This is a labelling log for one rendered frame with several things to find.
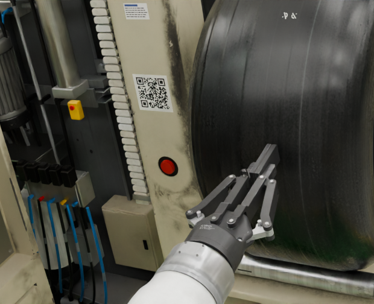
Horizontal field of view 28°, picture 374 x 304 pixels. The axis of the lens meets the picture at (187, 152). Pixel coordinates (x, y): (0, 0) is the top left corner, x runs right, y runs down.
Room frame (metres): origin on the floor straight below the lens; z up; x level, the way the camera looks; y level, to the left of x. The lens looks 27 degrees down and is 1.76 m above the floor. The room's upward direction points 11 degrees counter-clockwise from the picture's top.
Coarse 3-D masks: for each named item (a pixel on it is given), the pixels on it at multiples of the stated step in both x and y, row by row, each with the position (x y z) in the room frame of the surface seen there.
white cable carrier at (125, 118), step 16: (96, 0) 1.38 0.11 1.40; (96, 16) 1.38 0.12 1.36; (112, 48) 1.37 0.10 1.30; (112, 64) 1.38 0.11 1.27; (112, 80) 1.38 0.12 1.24; (112, 96) 1.38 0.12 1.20; (128, 112) 1.37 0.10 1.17; (128, 128) 1.37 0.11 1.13; (128, 144) 1.38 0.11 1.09; (128, 160) 1.38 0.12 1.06; (144, 176) 1.37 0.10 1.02; (144, 192) 1.37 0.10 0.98
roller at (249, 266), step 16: (256, 256) 1.16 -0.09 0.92; (240, 272) 1.16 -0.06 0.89; (256, 272) 1.14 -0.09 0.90; (272, 272) 1.12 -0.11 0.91; (288, 272) 1.11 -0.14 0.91; (304, 272) 1.10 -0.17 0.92; (320, 272) 1.08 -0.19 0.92; (336, 272) 1.07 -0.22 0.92; (352, 272) 1.06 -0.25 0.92; (368, 272) 1.06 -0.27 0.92; (320, 288) 1.08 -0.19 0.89; (336, 288) 1.06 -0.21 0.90; (352, 288) 1.04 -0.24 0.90; (368, 288) 1.03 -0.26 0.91
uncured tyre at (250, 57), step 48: (240, 0) 1.15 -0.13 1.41; (288, 0) 1.11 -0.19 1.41; (336, 0) 1.07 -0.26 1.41; (240, 48) 1.08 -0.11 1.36; (288, 48) 1.04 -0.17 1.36; (336, 48) 1.01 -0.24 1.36; (192, 96) 1.11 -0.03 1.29; (240, 96) 1.04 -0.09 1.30; (288, 96) 1.00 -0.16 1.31; (336, 96) 0.97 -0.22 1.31; (192, 144) 1.08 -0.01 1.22; (240, 144) 1.01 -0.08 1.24; (288, 144) 0.97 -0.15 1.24; (336, 144) 0.95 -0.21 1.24; (288, 192) 0.97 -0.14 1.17; (336, 192) 0.94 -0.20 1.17; (288, 240) 0.99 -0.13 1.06; (336, 240) 0.95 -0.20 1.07
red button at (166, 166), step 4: (164, 160) 1.32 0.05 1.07; (168, 160) 1.32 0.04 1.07; (160, 164) 1.32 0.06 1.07; (164, 164) 1.32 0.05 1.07; (168, 164) 1.31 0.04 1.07; (172, 164) 1.31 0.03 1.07; (164, 168) 1.32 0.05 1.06; (168, 168) 1.31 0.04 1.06; (172, 168) 1.31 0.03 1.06; (164, 172) 1.32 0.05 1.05; (168, 172) 1.31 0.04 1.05; (172, 172) 1.31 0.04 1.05
